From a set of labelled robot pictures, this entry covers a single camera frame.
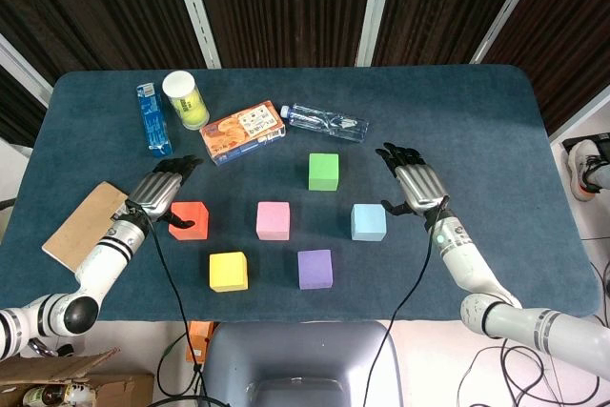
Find clear tennis ball tube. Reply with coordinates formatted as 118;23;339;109
161;70;211;132

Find purple foam cube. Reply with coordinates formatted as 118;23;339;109
296;249;334;291

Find black looped floor cable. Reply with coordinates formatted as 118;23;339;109
155;330;204;398

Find white sneaker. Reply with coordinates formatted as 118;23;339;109
568;141;604;202

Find clear plastic water bottle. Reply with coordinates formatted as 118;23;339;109
279;102;371;145

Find chrome caster leg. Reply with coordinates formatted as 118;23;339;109
27;336;73;358

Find brown spiral notebook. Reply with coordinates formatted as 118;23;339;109
41;180;130;273

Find glass bottle with label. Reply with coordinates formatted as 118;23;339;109
21;383;94;407

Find black right hand cable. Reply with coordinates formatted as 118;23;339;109
362;196;452;407

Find plain yellow tennis ball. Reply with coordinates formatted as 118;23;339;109
183;104;210;129

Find tangled black floor cables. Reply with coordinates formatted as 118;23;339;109
457;330;610;407

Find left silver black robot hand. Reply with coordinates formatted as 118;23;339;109
124;153;205;231

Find orange foam cube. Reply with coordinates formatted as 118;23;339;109
168;201;211;241

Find green foam cube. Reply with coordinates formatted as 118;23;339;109
308;153;340;192

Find printed yellow tennis ball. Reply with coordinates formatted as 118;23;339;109
172;94;199;115

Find grey robot torso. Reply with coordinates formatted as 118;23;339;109
199;320;404;407

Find yellow foam cube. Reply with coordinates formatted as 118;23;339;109
208;251;250;294

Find brown cardboard box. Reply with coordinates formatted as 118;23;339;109
0;348;156;407

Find dark slatted partition panel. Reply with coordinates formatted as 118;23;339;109
371;0;538;68
0;63;49;149
0;0;206;87
188;0;377;70
480;0;610;136

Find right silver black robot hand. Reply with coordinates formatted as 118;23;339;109
375;141;453;230

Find black flat device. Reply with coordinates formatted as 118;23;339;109
561;132;610;153

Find orange device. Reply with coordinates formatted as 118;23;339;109
185;320;215;364

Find blue table cloth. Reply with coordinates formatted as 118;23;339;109
0;64;602;325

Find person's leg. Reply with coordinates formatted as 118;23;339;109
586;139;610;192

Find white partition post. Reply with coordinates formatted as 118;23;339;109
165;0;223;70
469;0;554;65
0;32;53;108
547;92;610;142
355;0;397;68

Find light blue foam cube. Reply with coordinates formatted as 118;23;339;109
350;203;388;242

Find orange cookie box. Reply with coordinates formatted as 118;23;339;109
198;100;288;168

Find blue snack carton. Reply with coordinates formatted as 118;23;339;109
136;82;174;159

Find pink foam cube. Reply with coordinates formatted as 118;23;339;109
255;201;292;241

